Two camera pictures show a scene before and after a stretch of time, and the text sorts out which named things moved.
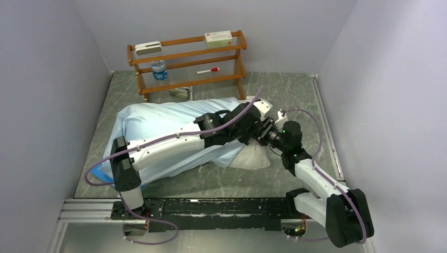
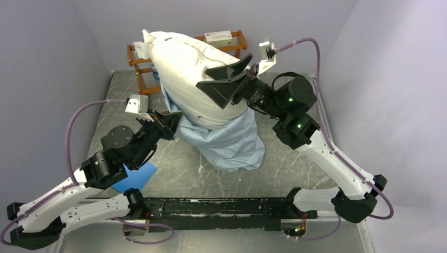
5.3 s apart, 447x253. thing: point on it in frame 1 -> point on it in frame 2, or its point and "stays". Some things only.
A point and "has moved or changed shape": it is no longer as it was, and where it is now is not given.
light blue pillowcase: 141,119 has moved or changed shape
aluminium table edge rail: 327,129 stays
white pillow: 253,156 -> 181,62
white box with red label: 219,38 stays
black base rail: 185,215 stays
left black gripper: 255,128 -> 167,124
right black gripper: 269,125 -> 221,92
